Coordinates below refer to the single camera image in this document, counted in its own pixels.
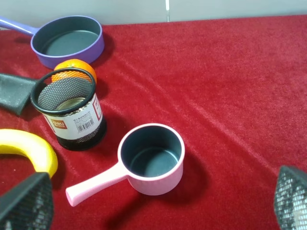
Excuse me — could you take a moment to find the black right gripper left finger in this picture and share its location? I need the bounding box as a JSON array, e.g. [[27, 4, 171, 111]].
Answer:
[[0, 172, 54, 230]]

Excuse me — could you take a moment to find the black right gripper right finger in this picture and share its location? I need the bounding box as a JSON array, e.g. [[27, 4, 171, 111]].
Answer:
[[273, 166, 307, 230]]

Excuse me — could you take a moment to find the yellow banana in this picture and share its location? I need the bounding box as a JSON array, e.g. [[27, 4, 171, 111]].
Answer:
[[0, 129, 58, 178]]

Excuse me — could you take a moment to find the black leather pouch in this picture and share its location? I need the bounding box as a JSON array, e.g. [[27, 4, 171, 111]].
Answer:
[[0, 73, 37, 116]]

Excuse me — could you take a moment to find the black mesh pen holder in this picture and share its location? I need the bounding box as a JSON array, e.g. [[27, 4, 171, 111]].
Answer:
[[30, 68, 107, 151]]

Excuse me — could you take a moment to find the pink saucepan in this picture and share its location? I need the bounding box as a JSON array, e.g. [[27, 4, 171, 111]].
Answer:
[[66, 123, 185, 207]]

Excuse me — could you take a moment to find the orange fruit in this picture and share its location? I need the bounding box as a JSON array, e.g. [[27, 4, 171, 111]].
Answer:
[[51, 59, 97, 82]]

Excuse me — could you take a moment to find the purple frying pan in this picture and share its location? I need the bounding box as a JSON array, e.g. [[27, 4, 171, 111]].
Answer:
[[0, 15, 105, 69]]

